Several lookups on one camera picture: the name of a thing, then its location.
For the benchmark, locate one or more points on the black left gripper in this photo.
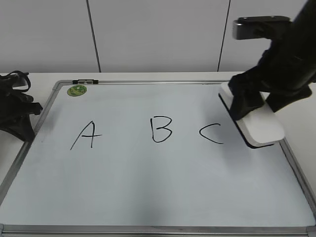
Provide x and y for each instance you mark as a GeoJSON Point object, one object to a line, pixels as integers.
{"type": "Point", "coordinates": [16, 105]}

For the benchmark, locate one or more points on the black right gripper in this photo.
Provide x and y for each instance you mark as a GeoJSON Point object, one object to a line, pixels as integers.
{"type": "Point", "coordinates": [285, 69]}

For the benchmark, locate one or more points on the white whiteboard eraser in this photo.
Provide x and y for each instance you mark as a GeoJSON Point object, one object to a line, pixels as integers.
{"type": "Point", "coordinates": [260, 128]}

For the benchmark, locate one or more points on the round green sticker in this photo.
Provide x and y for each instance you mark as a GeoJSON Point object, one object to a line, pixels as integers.
{"type": "Point", "coordinates": [77, 90]}

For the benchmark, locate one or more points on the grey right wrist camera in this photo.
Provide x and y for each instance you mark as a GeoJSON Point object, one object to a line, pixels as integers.
{"type": "Point", "coordinates": [260, 27]}

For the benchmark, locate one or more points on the white whiteboard with aluminium frame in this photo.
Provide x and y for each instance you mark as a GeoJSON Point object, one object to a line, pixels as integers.
{"type": "Point", "coordinates": [156, 154]}

